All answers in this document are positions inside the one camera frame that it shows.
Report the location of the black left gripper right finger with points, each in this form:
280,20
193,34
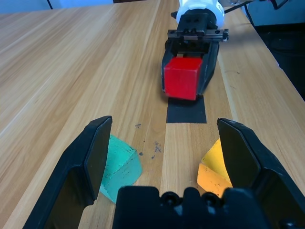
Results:
252,162

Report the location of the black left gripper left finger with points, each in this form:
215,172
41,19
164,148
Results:
71,179

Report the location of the yellow cube block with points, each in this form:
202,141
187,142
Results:
212,174

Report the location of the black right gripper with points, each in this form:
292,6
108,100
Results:
194,23

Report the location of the red cube block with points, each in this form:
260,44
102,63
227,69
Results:
182,78

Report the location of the green cube block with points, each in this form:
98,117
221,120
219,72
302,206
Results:
121,164

